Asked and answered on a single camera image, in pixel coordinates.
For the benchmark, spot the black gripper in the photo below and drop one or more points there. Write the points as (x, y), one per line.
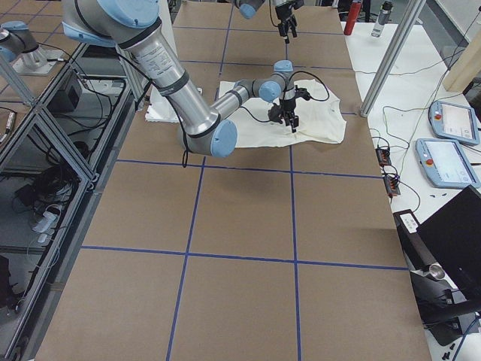
(283, 14)
(288, 105)

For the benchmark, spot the second grey robot base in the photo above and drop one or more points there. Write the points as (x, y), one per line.
(19, 47)

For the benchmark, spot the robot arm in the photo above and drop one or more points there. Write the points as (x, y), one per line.
(135, 27)
(249, 8)

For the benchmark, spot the red bottle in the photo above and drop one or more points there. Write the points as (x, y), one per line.
(353, 13)

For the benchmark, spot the orange connector board far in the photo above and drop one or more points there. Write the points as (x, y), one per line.
(383, 155)

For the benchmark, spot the orange connector board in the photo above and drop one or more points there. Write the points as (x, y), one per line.
(383, 155)
(391, 182)

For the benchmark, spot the clear water bottle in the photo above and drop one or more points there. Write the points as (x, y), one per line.
(382, 18)

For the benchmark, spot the orange connector board near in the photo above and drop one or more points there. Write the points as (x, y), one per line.
(391, 182)

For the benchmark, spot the near teach pendant tablet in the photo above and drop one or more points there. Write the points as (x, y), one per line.
(445, 164)

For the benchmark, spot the teach pendant tablet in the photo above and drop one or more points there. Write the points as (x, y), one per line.
(445, 164)
(453, 121)

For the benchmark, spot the far teach pendant tablet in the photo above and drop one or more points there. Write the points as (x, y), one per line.
(453, 121)

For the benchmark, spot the black monitor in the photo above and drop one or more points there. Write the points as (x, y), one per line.
(444, 252)

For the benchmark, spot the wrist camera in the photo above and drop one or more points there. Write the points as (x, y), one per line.
(296, 4)
(294, 93)

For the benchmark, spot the aluminium frame post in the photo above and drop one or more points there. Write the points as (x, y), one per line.
(412, 12)

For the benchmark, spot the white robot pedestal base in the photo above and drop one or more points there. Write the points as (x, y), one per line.
(159, 109)

